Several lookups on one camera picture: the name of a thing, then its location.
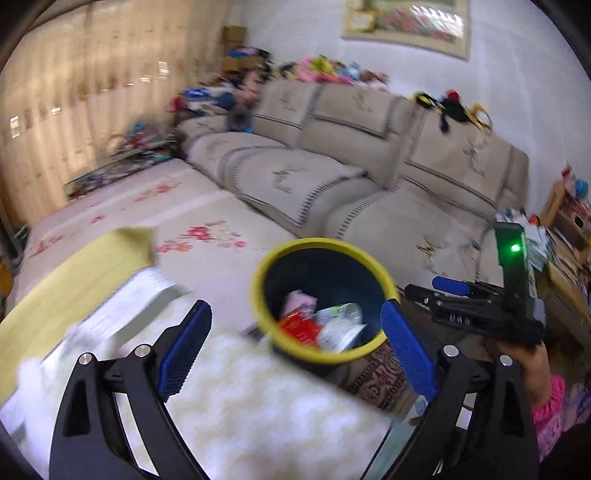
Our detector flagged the wooden side shelf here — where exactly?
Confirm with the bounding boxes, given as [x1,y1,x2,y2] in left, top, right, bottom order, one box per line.
[537,177,591,325]

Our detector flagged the stack of papers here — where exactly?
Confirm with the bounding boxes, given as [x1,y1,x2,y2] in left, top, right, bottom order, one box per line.
[496,209,551,274]

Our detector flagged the framed wall picture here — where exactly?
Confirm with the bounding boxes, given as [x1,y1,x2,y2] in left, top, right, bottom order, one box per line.
[340,0,472,61]

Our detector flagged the row of books and clutter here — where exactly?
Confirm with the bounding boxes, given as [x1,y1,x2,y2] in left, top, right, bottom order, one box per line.
[64,124,186,200]

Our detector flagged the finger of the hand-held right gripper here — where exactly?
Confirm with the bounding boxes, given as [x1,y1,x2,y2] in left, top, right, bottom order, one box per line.
[431,276,506,302]
[404,284,462,325]

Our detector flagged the yellow rimmed dark trash bin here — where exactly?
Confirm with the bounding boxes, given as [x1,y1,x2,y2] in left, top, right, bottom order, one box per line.
[250,237,400,377]

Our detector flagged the person's right hand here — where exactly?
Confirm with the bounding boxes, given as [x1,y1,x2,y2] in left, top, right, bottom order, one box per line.
[498,340,551,394]

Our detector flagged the white floral mat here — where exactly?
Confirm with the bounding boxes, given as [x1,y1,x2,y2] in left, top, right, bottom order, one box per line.
[9,159,325,334]

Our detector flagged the white wrapper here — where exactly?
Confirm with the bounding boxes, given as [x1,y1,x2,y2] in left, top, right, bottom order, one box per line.
[316,319,368,352]

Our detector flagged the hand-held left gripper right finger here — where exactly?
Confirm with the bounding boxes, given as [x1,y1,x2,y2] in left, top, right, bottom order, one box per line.
[379,299,541,480]

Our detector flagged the yellow tablecloth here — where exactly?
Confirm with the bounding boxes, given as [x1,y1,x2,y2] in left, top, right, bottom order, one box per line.
[0,226,161,403]

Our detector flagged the red packet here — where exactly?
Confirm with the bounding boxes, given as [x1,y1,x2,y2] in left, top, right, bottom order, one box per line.
[278,314,324,348]

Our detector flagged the pile of plush toys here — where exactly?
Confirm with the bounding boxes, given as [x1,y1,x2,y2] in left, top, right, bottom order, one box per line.
[265,54,394,88]

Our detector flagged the clear plastic wrapper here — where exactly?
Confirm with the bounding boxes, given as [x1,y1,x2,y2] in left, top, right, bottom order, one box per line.
[316,302,366,326]

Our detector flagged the person's pink sleeved forearm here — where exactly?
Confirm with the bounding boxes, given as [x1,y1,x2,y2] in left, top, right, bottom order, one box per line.
[527,373,574,463]

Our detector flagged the beige patterned curtain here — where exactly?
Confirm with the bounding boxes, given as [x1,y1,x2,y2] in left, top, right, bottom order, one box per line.
[0,0,246,228]

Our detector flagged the pink packet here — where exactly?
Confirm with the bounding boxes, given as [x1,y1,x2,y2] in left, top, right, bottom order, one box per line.
[281,290,320,319]

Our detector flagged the stacked cardboard boxes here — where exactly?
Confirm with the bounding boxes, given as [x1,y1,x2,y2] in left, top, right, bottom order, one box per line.
[221,25,249,71]

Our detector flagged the black and yellow plush toy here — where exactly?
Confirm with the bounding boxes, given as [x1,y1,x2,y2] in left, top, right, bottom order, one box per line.
[410,89,493,135]

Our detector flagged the beige fabric sofa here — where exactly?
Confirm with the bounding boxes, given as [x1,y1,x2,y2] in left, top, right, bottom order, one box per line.
[178,79,531,296]

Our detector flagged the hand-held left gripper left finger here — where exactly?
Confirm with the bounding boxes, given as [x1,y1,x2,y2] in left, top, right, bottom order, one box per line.
[48,299,213,480]

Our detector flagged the patterned dark red rug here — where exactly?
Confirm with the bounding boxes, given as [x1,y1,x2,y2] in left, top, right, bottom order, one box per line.
[341,340,417,417]

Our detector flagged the beige embroidered sofa cover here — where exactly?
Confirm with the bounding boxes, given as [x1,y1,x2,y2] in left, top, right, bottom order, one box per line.
[323,193,505,288]
[403,124,519,219]
[250,82,325,136]
[225,148,369,228]
[304,85,417,140]
[184,131,288,186]

